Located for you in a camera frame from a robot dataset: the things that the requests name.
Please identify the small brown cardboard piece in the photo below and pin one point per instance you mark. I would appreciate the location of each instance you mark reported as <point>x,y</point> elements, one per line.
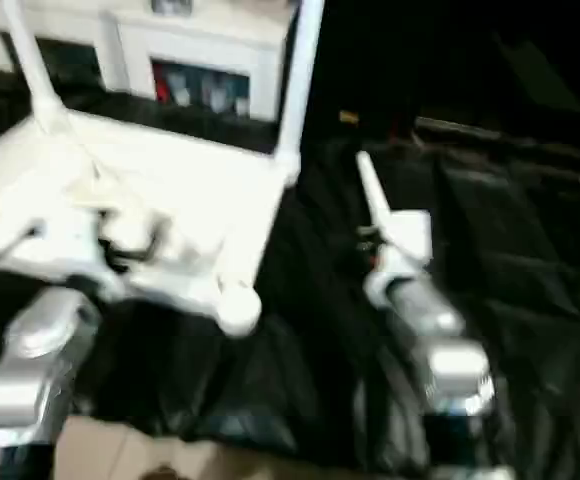
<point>348,117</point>

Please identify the white plastic table leg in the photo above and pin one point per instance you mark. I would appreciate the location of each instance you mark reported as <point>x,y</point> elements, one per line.
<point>300,90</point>
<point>375,195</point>
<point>35,70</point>

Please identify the small red bottle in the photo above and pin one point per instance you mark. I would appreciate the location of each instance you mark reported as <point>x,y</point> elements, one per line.
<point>162,88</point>

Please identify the white plastic table top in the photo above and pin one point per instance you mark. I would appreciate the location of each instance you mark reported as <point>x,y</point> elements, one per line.
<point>170,190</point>

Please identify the white glass-door cabinet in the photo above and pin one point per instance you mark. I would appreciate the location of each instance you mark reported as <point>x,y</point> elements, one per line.
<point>130,50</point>

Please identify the dark patterned jar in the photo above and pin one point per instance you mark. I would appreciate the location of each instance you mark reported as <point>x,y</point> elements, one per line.
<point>170,6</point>

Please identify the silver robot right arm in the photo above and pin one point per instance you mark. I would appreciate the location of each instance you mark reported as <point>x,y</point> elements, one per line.
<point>430,340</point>

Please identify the black plastic mat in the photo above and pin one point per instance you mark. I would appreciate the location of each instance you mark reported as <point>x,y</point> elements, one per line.
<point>530,280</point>

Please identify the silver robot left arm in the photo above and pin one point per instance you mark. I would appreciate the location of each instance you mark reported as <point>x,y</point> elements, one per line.
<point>35,360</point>

